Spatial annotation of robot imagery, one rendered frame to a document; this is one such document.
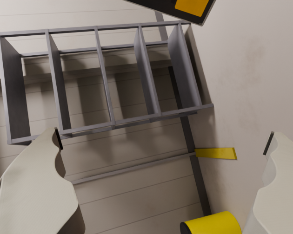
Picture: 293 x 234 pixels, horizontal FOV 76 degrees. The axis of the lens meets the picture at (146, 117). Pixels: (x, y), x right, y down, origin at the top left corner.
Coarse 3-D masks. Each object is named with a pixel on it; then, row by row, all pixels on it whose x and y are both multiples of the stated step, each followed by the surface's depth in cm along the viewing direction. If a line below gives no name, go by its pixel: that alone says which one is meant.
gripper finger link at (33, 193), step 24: (48, 144) 10; (24, 168) 8; (48, 168) 8; (0, 192) 7; (24, 192) 7; (48, 192) 7; (72, 192) 7; (0, 216) 6; (24, 216) 6; (48, 216) 6; (72, 216) 6
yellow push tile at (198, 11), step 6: (180, 0) 48; (186, 0) 47; (192, 0) 47; (198, 0) 46; (204, 0) 46; (180, 6) 49; (186, 6) 48; (192, 6) 48; (198, 6) 48; (204, 6) 47; (186, 12) 50; (192, 12) 49; (198, 12) 49
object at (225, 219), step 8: (208, 216) 225; (216, 216) 222; (224, 216) 221; (232, 216) 220; (184, 224) 214; (192, 224) 213; (200, 224) 212; (208, 224) 212; (216, 224) 212; (224, 224) 212; (232, 224) 213; (184, 232) 218; (192, 232) 204; (200, 232) 204; (208, 232) 205; (216, 232) 206; (224, 232) 207; (232, 232) 209; (240, 232) 211
